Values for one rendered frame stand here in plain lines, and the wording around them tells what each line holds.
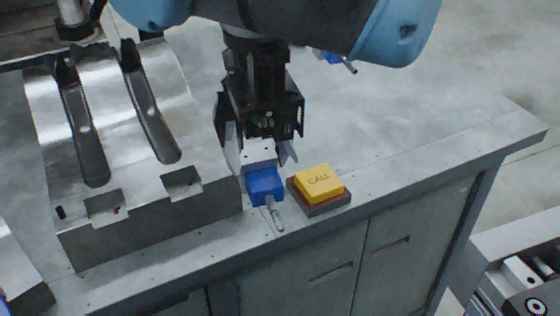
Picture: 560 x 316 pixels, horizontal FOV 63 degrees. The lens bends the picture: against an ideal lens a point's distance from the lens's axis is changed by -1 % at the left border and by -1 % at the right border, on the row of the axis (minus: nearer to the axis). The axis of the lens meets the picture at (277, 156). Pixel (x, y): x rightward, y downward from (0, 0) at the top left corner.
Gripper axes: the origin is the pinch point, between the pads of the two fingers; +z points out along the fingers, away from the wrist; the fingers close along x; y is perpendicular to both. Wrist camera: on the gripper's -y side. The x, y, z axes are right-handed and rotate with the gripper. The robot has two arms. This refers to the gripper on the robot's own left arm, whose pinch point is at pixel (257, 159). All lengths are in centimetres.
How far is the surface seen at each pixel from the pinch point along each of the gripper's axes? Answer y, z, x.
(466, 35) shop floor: -172, 94, 178
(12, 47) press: -77, 16, -44
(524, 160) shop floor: -66, 95, 135
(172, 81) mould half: -29.4, 4.5, -8.0
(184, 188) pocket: -6.4, 8.8, -9.8
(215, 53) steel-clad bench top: -55, 15, 4
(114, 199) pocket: -6.2, 7.8, -19.8
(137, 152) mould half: -13.9, 6.4, -15.7
